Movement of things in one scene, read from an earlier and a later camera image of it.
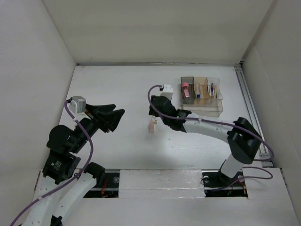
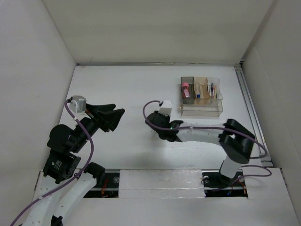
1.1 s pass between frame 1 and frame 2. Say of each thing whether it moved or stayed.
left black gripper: stayed
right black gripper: moved
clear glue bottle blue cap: stayed
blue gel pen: stayed
